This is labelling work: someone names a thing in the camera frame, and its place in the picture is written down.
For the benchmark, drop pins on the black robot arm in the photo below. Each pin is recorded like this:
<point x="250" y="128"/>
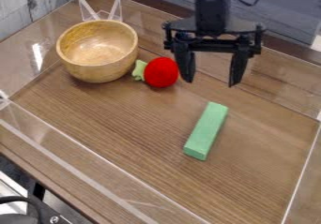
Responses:
<point x="212" y="31"/>

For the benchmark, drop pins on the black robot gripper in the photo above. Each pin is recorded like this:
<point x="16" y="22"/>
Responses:
<point x="212" y="31"/>

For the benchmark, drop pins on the black metal table frame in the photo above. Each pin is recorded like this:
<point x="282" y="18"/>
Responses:
<point x="54" y="211"/>

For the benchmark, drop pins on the red plush strawberry toy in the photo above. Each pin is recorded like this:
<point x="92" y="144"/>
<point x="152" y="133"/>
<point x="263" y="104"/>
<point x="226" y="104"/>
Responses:
<point x="157" y="73"/>

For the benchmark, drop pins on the clear acrylic tray wall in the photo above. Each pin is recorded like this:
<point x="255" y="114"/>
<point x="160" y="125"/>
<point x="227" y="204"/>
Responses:
<point x="103" y="143"/>

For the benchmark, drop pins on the green rectangular foam block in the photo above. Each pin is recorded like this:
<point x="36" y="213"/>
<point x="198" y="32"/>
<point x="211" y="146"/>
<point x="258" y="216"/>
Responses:
<point x="206" y="129"/>

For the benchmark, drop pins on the clear acrylic corner bracket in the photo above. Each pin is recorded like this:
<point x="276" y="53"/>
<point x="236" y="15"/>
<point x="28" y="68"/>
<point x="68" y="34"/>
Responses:
<point x="92" y="15"/>

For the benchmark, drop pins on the light wooden bowl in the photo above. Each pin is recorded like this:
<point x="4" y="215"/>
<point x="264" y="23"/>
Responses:
<point x="97" y="50"/>

